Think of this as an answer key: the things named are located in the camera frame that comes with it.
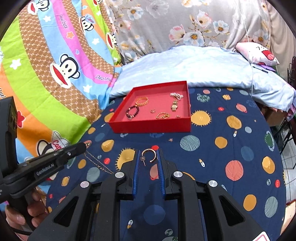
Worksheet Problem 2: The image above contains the dark metal chair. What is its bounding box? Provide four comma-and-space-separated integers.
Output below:
287, 56, 296, 89

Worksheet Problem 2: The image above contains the navy planet print bedspread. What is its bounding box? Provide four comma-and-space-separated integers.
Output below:
46, 88, 286, 240

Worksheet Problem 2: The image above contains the white cartoon face pillow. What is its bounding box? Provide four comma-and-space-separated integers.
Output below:
235, 42, 279, 66

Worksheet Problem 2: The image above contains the grey floral curtain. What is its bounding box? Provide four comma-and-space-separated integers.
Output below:
104, 0, 285, 64

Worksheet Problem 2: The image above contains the person left hand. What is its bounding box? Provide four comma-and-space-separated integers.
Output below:
5, 187, 49, 230

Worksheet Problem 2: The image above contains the light blue quilt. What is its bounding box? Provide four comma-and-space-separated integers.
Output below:
110, 45, 295, 112

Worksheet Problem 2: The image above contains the red jewelry tray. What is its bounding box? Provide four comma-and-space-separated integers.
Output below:
108, 81, 191, 133

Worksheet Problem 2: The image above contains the black cable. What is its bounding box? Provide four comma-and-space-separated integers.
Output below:
12, 227, 32, 236

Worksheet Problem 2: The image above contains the gold link watch band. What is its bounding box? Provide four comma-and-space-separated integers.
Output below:
171, 100, 178, 111

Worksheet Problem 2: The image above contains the colourful monkey cartoon blanket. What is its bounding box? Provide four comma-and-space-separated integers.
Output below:
0, 0, 123, 209

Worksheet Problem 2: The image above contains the gold hoop earring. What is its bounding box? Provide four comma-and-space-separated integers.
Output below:
140, 148, 157, 166

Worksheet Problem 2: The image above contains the black bead bracelet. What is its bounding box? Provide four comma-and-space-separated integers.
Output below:
125, 105, 140, 121

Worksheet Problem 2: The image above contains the thin gold clover necklace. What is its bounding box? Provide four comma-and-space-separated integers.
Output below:
83, 151, 115, 175

